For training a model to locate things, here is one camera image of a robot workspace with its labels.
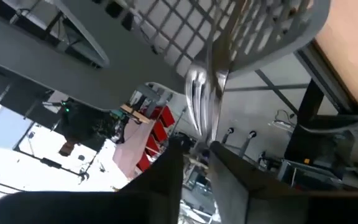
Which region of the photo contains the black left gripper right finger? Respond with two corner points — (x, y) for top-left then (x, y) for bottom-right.
(208, 140), (358, 224)

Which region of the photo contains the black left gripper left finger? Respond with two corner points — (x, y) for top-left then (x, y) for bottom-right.
(0, 136), (185, 224)

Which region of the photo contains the grey mesh silverware basket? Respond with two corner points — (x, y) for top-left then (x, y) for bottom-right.
(0, 0), (332, 112)

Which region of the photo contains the silver fork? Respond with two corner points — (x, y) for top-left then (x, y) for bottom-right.
(183, 0), (251, 144)

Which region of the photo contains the black aluminium table frame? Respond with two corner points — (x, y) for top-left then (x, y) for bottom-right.
(284, 39), (358, 162)

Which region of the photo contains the red plastic storage bin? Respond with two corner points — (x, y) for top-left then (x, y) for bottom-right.
(144, 134), (161, 157)
(150, 119), (169, 143)
(135, 151), (152, 172)
(158, 105), (176, 128)

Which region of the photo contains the wooden shelf board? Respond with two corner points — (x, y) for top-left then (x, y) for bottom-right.
(119, 104), (150, 124)

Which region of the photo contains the grey metal leg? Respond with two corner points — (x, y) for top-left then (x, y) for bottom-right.
(239, 130), (257, 158)
(222, 126), (235, 146)

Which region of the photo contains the pink cover cloth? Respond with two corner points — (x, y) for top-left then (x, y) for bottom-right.
(112, 119), (155, 179)

